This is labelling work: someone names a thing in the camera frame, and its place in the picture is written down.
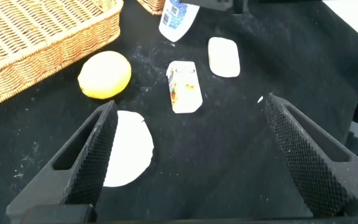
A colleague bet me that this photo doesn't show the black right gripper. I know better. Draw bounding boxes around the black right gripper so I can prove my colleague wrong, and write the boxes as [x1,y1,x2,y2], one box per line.
[178,0,250,15]

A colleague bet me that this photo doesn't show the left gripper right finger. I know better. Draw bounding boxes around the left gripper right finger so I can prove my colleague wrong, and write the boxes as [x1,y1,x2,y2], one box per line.
[263,92,358,218]

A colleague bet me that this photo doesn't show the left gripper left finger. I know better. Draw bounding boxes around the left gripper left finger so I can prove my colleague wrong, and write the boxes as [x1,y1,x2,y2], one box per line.
[6,100,119,219]

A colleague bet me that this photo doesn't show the white bottle blue cap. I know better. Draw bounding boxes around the white bottle blue cap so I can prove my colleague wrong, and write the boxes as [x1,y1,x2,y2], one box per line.
[158,0,201,43]

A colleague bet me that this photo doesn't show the white soap bar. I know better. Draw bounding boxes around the white soap bar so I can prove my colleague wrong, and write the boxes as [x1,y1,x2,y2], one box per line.
[208,36,241,78]

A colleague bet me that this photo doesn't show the small yellow juice carton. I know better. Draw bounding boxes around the small yellow juice carton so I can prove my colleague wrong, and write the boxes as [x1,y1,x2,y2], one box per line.
[165,60,204,114]

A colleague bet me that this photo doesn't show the yellow lemon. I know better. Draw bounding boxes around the yellow lemon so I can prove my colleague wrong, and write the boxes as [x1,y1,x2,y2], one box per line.
[77,50,132,100]

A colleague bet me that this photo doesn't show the black tablecloth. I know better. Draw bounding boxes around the black tablecloth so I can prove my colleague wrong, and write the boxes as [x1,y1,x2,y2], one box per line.
[0,0,358,224]

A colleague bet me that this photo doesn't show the wicker basket brown handles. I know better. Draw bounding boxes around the wicker basket brown handles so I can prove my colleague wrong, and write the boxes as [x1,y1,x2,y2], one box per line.
[136,0,167,16]
[0,0,124,113]

